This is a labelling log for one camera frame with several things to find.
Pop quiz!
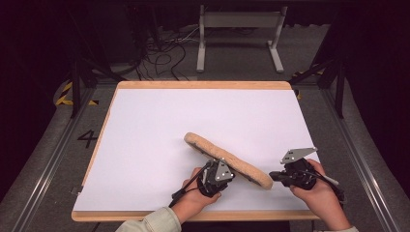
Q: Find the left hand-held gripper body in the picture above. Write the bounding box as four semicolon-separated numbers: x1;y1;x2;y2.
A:
196;159;236;198

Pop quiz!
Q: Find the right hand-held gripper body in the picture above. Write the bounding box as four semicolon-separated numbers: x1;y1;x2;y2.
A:
278;147;319;190

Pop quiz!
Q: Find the tan fleece pad black backing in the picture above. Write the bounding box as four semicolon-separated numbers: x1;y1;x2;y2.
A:
183;131;275;190

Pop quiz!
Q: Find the person's right hand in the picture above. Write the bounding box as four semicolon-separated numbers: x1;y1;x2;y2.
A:
289;159;353;232

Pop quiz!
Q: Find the person's left hand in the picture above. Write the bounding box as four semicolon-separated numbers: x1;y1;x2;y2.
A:
170;166;223;225

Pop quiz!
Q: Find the yellow black floor tape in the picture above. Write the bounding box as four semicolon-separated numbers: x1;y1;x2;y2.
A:
291;68;326;102
54;80;100;107

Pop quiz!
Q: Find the black metal stand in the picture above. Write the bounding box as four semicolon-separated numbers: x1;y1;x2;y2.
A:
287;9;348;120
65;9;128;119

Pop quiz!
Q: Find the white metal stand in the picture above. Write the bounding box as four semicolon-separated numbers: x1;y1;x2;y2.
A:
195;4;289;74

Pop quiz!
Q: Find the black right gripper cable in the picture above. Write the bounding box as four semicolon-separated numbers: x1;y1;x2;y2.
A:
307;169;346;205

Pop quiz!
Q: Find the aluminium floor rail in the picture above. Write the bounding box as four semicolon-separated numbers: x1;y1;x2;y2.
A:
10;86;98;232
321;88;403;232

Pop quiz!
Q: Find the tangle of floor cables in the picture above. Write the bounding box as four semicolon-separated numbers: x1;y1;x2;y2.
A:
132;26;195;82

